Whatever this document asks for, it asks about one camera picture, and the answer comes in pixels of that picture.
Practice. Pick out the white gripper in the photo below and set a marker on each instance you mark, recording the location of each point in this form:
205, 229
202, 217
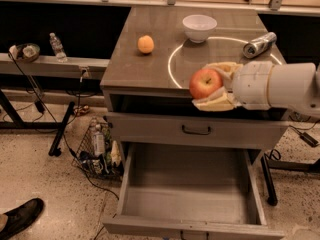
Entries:
252, 85

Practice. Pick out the open grey middle drawer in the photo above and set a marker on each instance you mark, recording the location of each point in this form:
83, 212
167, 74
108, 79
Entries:
189, 193

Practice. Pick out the wire basket with bottles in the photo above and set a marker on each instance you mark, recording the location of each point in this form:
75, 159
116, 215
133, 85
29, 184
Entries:
98, 154

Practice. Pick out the grey drawer cabinet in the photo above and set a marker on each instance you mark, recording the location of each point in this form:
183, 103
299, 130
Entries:
157, 83

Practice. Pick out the red apple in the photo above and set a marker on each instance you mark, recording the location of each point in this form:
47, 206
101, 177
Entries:
204, 82

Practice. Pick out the clear plastic water bottle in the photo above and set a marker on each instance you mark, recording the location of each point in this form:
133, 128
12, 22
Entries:
57, 48

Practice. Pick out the orange fruit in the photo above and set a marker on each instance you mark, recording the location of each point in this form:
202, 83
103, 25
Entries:
145, 44

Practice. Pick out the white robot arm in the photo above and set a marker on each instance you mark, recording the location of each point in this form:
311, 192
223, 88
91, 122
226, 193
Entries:
294, 87

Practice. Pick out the dish with items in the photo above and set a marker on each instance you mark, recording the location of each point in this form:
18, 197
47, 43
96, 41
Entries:
25, 53

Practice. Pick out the white bowl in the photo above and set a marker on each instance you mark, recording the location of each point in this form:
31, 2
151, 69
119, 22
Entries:
198, 27

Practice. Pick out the black power adapter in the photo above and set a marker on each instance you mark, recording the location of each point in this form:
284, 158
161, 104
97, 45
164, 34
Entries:
308, 139

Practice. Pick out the black shoe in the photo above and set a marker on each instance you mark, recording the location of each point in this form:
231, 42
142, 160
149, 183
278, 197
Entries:
16, 220

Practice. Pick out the silver drink can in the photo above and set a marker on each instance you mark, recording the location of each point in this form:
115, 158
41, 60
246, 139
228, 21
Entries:
259, 45

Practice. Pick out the closed grey upper drawer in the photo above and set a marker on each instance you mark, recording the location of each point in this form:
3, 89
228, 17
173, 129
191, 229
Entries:
196, 131

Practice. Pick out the black table leg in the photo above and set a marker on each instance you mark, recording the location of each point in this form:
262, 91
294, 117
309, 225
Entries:
55, 150

